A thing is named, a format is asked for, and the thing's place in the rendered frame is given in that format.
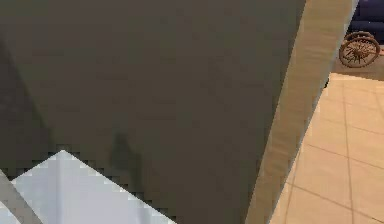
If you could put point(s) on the brown wagon wheel table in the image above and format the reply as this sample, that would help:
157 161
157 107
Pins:
358 51

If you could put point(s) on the dark blue sofa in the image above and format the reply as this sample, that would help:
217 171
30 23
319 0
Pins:
370 16

